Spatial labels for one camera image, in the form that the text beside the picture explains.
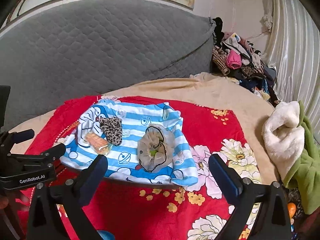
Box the white green fleece blanket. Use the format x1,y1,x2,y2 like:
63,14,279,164
261,101,319,215

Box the orange biscuit pack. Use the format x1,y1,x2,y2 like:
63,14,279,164
85,132,112,156

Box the red blue egg toy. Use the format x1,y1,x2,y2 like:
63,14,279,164
97,230,115,240

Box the grey quilted headboard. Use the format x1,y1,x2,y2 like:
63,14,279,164
1,0,215,130

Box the white satin curtain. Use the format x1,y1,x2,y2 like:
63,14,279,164
263,0,319,136

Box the pile of clothes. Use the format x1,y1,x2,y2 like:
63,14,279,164
210,17,280,107

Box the blue striped cartoon cloth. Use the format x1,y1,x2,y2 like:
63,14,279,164
60,99,199,186

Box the orange fruit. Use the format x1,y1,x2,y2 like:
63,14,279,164
287,203,297,219

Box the person's left hand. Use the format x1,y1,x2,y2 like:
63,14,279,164
0,191,29,211

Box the red floral blanket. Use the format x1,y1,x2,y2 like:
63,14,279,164
26,96,261,239

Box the beige sheer scrunchie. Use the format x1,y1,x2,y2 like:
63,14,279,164
137,124,175,173

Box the leopard print scrunchie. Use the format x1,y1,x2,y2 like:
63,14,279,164
99,116,123,146

